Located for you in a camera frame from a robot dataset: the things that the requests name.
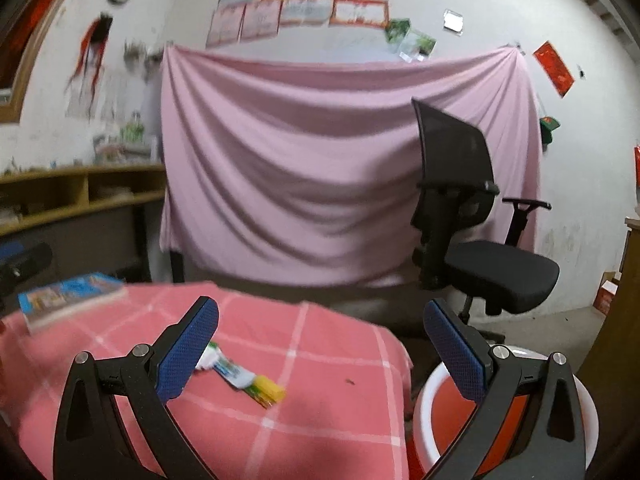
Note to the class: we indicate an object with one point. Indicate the red cardboard box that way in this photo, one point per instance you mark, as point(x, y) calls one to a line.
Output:
point(607, 294)

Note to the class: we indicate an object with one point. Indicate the red paper wall decoration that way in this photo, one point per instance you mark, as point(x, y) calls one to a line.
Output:
point(554, 67)

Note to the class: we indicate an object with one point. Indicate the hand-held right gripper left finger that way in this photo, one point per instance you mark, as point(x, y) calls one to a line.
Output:
point(187, 350)

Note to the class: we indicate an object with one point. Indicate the red tassel wall ornament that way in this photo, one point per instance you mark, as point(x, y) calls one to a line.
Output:
point(92, 45)

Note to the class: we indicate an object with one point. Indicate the red hanging charm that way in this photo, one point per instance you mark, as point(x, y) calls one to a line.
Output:
point(637, 165)

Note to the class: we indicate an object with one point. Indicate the stack of books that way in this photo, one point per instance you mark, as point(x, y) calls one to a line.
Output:
point(125, 149)

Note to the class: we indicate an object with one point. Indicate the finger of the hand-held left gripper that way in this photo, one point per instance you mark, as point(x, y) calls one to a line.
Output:
point(32, 260)
point(11, 251)

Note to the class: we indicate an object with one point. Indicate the wooden cabinet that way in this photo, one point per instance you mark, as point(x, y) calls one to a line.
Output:
point(620, 340)

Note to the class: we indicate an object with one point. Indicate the group of wall certificates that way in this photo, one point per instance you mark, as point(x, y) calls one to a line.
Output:
point(300, 5)

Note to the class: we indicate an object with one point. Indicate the green cap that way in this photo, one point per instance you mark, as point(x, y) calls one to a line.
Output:
point(549, 129)

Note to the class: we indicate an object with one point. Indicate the wooden desk with shelf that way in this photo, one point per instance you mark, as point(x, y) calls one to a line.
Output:
point(75, 172)

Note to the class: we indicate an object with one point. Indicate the pile of papers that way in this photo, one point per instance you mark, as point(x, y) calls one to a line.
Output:
point(10, 214)

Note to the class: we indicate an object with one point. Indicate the pink plaid tablecloth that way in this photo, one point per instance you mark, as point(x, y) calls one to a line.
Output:
point(325, 385)

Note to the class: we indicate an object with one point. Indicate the wooden window frame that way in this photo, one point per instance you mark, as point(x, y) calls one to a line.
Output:
point(22, 90)

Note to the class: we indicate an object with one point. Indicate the glass jar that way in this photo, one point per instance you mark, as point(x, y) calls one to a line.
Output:
point(135, 129)

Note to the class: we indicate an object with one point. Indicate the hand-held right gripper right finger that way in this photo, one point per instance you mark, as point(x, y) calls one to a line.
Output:
point(452, 352)

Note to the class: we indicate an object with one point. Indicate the squeezed tube with yellow end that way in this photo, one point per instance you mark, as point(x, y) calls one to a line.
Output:
point(240, 375)

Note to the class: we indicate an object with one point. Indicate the pink hanging sheet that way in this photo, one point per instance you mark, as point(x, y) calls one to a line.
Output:
point(300, 160)

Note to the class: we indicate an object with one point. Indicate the green landscape photo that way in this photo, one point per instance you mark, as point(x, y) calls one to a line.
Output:
point(419, 44)
point(396, 31)

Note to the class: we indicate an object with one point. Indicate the orange bucket white rim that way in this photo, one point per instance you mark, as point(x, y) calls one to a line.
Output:
point(429, 410)

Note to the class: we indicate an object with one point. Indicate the wall calendar sheet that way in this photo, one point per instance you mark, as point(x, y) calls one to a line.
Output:
point(82, 97)

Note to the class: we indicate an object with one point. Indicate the black office chair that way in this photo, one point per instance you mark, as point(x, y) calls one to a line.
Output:
point(500, 272)

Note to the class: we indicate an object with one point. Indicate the black and white photo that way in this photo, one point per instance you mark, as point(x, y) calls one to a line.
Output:
point(453, 21)

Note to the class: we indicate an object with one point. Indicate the illustrated paperback book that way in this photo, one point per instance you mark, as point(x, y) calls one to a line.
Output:
point(65, 297)

